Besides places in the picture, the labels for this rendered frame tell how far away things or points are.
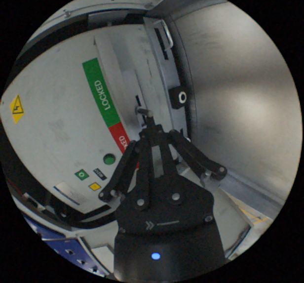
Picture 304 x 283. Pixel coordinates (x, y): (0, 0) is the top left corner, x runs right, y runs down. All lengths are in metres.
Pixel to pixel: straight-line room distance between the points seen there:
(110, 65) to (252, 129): 0.34
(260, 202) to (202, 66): 0.48
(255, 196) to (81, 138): 0.56
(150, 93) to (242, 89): 0.23
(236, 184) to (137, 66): 0.48
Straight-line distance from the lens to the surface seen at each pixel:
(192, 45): 0.30
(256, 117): 0.27
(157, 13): 0.35
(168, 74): 0.29
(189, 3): 0.34
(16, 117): 0.32
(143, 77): 0.25
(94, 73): 0.23
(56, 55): 0.27
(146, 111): 0.20
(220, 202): 0.57
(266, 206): 0.47
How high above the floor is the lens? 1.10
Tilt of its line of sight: 20 degrees down
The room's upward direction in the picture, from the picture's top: 120 degrees counter-clockwise
